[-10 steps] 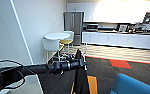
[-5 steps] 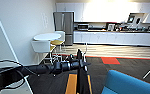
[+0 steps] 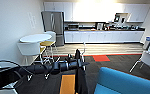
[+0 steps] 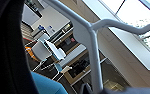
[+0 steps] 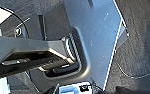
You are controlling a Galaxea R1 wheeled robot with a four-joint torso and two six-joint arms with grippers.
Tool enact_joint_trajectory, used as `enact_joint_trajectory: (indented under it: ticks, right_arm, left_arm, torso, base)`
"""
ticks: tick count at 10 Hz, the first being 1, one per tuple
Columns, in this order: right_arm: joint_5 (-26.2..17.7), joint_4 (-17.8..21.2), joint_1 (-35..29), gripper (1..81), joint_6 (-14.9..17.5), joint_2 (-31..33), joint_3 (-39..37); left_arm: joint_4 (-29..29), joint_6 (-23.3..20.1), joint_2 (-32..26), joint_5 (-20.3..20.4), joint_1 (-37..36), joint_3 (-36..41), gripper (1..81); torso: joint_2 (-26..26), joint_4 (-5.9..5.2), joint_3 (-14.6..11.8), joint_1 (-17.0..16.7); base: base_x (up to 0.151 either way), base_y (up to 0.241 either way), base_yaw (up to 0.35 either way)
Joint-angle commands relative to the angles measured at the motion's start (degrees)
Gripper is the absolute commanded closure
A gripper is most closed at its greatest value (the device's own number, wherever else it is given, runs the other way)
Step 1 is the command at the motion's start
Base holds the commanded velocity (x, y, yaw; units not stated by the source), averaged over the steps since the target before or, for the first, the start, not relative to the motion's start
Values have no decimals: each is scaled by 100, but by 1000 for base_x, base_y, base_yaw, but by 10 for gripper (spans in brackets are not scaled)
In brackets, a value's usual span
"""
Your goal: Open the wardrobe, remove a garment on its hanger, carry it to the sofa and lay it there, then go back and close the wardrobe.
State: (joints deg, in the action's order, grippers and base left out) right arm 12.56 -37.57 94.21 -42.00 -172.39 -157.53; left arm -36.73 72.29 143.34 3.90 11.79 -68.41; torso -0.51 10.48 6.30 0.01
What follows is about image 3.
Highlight dark picture frame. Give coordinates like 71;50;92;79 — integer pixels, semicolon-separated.
95;22;106;31

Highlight white hanger with black shirt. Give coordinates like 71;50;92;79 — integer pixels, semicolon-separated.
78;49;88;72

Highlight steel refrigerator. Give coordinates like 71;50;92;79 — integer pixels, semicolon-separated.
41;10;66;48

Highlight white round high table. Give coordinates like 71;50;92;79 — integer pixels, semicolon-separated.
19;33;53;45

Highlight yellow bar stool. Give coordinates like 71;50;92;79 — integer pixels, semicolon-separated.
39;39;58;64

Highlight white wall papers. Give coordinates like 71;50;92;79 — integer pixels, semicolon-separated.
27;12;37;26

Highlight white bar stool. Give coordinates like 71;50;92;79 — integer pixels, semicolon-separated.
44;30;58;43

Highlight white upper kitchen cabinets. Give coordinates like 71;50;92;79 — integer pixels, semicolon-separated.
43;1;150;24

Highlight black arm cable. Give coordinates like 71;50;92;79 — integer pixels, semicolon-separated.
0;59;62;81

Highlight blue sofa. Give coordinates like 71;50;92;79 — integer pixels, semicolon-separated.
93;66;150;94

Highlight white kitchen counter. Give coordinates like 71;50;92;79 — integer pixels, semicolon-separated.
63;28;146;44

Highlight steel microwave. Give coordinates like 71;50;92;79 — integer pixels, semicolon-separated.
67;23;80;31

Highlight black t-shirt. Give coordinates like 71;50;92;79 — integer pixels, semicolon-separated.
73;49;90;94

